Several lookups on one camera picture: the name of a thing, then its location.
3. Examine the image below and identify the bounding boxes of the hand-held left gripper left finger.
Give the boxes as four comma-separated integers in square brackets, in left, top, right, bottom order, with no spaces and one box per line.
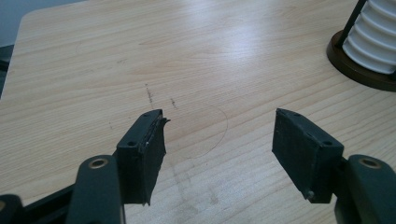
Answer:
[65,108,171,224]

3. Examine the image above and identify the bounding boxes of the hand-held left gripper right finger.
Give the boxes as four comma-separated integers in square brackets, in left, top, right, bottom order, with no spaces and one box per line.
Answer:
[272,107,396,224]

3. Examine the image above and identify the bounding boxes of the white ribbed object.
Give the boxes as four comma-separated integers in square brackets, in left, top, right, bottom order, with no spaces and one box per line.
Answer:
[326,0,396,92]

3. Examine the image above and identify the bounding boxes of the stack of white paper cups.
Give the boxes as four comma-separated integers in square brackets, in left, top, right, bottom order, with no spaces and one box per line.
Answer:
[341,0,396,75]

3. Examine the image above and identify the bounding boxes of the dark object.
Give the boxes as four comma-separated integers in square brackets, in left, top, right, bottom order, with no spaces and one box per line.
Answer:
[0,45,15,97]

